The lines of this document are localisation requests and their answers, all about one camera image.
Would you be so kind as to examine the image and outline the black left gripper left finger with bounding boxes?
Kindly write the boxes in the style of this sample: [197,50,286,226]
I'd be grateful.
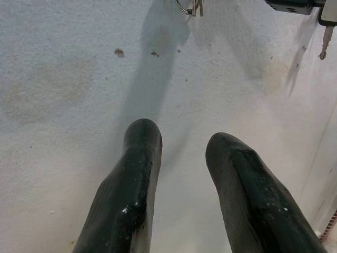
[71,118,163,253]

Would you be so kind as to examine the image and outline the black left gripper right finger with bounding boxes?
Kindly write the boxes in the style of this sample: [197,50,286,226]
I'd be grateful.
[205,132,329,253]

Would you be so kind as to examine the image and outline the small silver keys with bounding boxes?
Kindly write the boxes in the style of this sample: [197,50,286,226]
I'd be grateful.
[191,0,205,17]

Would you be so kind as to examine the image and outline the red brick-patterned strip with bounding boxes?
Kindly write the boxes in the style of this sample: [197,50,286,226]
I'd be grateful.
[319,209,337,241]

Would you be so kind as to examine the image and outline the black key fob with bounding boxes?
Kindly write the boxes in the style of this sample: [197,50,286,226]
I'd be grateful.
[264,0,315,16]

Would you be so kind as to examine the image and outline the black-headed car key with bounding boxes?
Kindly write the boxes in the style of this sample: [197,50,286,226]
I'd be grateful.
[317,0,337,61]

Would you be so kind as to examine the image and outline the silver key ring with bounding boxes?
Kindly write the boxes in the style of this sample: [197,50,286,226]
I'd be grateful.
[174,0,196,15]

